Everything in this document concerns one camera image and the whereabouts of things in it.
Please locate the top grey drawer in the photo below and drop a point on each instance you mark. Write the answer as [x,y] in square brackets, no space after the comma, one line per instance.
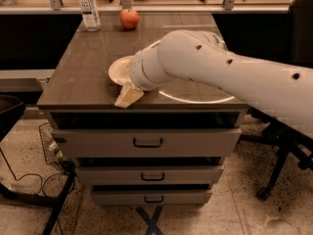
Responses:
[147,143]

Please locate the black office chair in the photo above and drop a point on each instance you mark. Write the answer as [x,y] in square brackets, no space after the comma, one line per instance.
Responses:
[299,53]

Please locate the blue tape cross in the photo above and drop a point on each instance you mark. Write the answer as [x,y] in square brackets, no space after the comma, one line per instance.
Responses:
[151,221]

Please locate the bottom grey drawer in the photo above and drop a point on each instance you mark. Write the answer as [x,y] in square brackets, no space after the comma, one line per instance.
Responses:
[165,197]

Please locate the middle grey drawer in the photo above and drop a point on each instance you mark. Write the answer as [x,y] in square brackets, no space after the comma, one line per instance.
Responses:
[149,175]

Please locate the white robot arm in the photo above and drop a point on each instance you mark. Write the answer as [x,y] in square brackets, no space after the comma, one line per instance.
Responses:
[278,90]

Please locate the white paper bowl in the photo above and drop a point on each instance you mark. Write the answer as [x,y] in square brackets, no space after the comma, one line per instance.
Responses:
[119,70]

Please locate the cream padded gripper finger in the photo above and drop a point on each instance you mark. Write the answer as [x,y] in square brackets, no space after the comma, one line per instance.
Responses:
[129,94]

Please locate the grey drawer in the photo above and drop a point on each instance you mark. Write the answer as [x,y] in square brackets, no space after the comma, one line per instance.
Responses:
[165,197]
[147,143]
[149,175]

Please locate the grey drawer cabinet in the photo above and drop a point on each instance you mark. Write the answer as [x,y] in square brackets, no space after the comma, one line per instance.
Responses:
[80,94]

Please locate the clear plastic water bottle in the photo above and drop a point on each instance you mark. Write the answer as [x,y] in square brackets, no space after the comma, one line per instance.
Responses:
[90,14]

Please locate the wire mesh basket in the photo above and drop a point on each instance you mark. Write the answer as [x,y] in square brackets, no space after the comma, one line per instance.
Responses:
[52,153]

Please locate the red apple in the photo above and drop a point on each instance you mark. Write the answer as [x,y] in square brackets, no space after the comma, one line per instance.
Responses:
[129,18]

